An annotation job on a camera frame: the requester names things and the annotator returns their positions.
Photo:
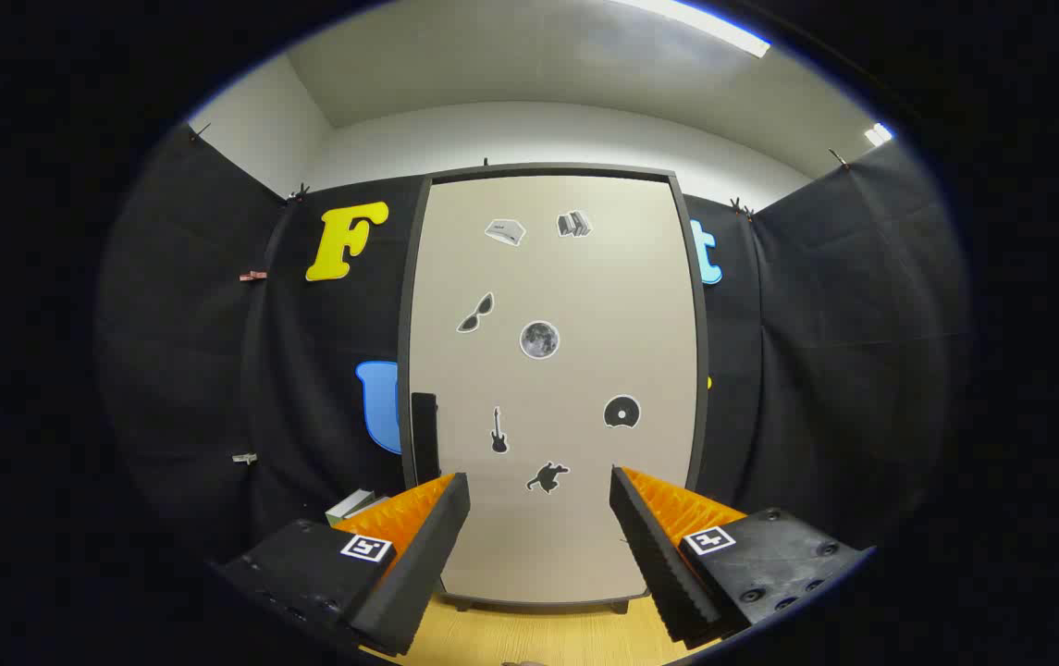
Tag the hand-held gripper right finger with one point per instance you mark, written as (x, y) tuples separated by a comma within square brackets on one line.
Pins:
[(654, 555)]

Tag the dark grey cabinet body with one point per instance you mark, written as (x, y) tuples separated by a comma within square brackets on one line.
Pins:
[(547, 170)]

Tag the long ceiling light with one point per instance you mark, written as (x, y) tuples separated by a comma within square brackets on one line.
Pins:
[(705, 26)]

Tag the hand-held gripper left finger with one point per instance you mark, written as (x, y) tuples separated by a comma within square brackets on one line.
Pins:
[(432, 546)]

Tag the green book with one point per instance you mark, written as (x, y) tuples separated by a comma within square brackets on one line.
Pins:
[(344, 509)]

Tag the small ceiling light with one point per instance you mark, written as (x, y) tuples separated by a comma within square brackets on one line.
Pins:
[(878, 134)]

